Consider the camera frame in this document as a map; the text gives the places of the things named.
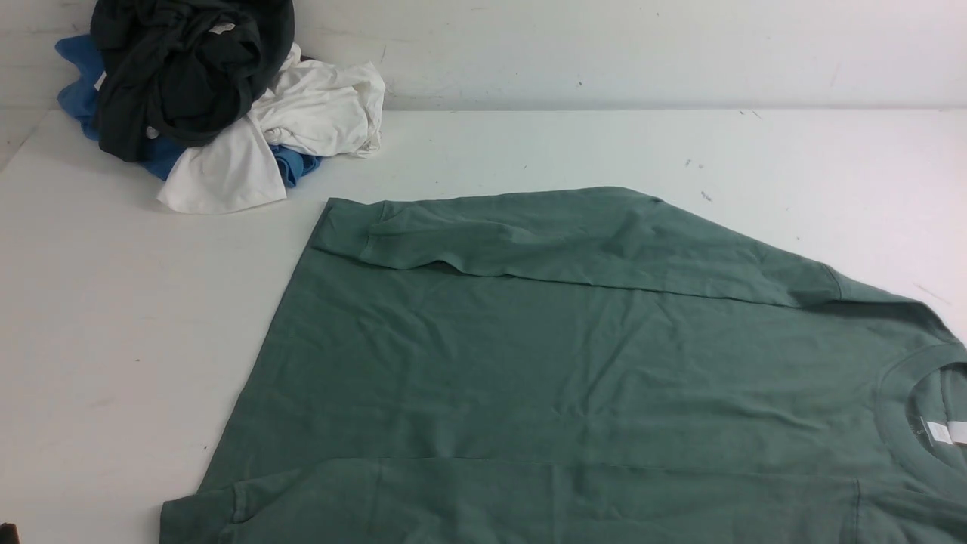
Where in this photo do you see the green long sleeve shirt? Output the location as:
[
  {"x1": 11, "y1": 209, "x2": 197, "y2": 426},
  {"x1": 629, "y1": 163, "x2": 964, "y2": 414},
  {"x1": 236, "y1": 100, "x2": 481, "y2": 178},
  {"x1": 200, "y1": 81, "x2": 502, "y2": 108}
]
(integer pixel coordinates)
[{"x1": 159, "y1": 188, "x2": 965, "y2": 543}]

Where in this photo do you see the white crumpled garment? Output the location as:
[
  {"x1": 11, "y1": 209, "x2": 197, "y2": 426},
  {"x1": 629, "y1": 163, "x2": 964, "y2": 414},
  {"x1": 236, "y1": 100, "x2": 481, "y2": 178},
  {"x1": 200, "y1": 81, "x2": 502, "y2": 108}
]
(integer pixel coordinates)
[{"x1": 158, "y1": 45, "x2": 386, "y2": 215}]

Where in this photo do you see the black crumpled garment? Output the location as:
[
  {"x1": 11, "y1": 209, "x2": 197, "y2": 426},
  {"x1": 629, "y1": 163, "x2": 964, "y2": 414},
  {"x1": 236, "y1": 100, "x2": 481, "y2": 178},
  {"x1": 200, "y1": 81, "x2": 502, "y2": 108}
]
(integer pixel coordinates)
[{"x1": 90, "y1": 1, "x2": 295, "y2": 162}]

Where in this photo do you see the blue crumpled garment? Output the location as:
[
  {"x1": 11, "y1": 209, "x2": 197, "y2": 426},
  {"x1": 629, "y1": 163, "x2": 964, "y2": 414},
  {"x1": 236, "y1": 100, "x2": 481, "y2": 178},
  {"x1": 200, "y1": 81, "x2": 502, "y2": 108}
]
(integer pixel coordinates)
[{"x1": 55, "y1": 34, "x2": 323, "y2": 188}]

